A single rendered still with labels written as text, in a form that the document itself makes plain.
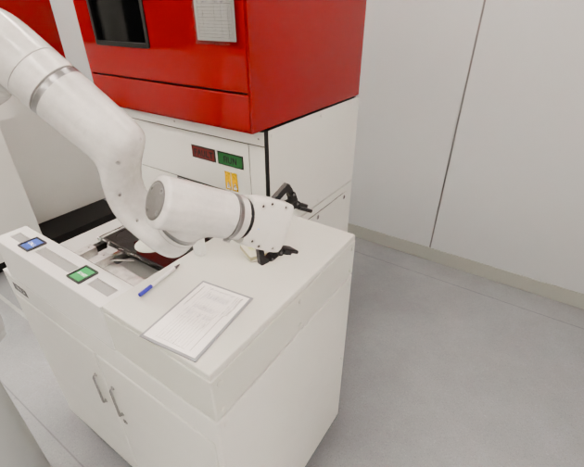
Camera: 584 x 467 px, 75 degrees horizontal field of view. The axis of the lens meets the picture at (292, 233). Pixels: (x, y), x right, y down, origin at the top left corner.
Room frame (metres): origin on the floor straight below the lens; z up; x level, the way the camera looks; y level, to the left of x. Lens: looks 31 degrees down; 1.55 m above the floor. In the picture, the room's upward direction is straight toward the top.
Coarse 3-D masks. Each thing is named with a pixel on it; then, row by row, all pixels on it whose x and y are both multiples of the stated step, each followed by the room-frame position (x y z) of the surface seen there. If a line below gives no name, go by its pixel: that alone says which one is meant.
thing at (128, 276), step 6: (114, 264) 0.94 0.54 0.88; (108, 270) 0.92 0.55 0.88; (114, 270) 0.92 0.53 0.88; (120, 270) 0.92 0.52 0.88; (126, 270) 0.92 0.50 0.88; (120, 276) 0.88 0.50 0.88; (126, 276) 0.88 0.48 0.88; (132, 276) 0.88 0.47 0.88; (138, 276) 0.88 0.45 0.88; (132, 282) 0.86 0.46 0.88; (138, 282) 0.86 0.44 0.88
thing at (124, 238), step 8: (120, 232) 1.11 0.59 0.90; (128, 232) 1.11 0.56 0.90; (112, 240) 1.05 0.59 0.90; (120, 240) 1.05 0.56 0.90; (128, 240) 1.05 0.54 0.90; (136, 240) 1.05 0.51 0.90; (208, 240) 1.05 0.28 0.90; (128, 248) 1.00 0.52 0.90; (192, 248) 1.00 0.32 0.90; (144, 256) 0.96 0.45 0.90; (152, 256) 0.96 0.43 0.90; (160, 256) 0.96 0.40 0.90; (160, 264) 0.92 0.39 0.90; (168, 264) 0.92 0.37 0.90
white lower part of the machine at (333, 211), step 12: (336, 192) 1.62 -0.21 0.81; (348, 192) 1.73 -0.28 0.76; (324, 204) 1.53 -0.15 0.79; (336, 204) 1.63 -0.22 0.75; (348, 204) 1.74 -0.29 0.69; (300, 216) 1.37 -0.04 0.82; (312, 216) 1.48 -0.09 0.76; (324, 216) 1.53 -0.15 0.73; (336, 216) 1.64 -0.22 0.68; (348, 216) 1.75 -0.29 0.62; (336, 228) 1.64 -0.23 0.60
